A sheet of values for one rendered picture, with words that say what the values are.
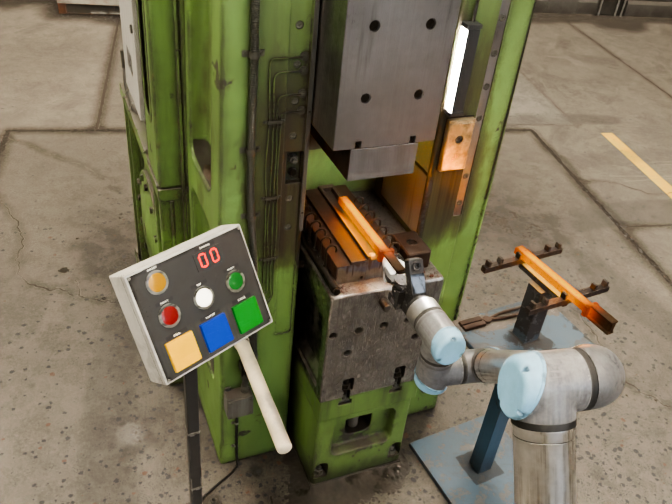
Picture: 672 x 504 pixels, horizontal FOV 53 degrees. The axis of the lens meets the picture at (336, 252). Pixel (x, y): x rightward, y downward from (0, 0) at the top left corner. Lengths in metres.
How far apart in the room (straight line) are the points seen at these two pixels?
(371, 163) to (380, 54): 0.30
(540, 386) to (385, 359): 1.07
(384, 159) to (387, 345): 0.66
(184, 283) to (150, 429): 1.26
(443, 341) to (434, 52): 0.72
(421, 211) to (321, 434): 0.84
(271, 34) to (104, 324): 1.92
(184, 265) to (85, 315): 1.73
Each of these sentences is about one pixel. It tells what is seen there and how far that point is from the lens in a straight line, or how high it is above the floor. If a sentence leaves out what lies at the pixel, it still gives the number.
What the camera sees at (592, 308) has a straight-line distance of 2.07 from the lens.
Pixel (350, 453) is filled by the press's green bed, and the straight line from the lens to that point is 2.59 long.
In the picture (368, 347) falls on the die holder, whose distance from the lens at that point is 2.19.
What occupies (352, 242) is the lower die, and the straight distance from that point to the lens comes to 2.09.
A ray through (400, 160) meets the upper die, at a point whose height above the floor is 1.32.
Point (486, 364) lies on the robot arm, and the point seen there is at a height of 1.00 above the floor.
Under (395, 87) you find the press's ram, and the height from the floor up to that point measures 1.53.
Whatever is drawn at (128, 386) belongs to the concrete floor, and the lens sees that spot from 3.01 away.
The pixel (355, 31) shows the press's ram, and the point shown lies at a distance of 1.66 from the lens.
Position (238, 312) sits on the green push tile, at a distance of 1.75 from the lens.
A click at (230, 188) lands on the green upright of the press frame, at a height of 1.21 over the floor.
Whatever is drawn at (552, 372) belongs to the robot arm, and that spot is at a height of 1.35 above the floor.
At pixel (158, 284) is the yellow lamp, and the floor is 1.16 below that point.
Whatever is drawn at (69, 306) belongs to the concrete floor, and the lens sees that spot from 3.43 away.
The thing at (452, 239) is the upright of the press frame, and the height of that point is 0.90.
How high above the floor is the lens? 2.18
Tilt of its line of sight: 36 degrees down
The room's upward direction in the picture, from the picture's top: 6 degrees clockwise
